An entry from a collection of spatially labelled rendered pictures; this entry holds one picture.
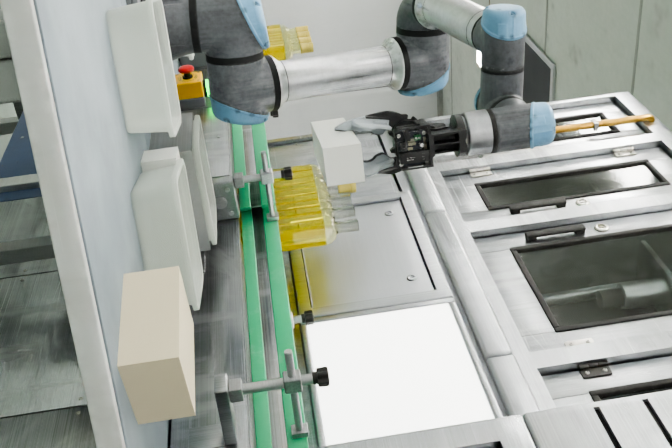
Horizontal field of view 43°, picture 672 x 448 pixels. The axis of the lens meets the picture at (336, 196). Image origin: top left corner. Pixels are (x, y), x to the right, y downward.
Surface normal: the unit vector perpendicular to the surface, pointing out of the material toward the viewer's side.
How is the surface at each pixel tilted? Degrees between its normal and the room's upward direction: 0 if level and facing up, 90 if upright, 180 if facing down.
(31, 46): 90
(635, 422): 90
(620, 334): 90
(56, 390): 90
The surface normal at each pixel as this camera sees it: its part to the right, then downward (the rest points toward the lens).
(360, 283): -0.08, -0.86
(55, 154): 0.11, 0.25
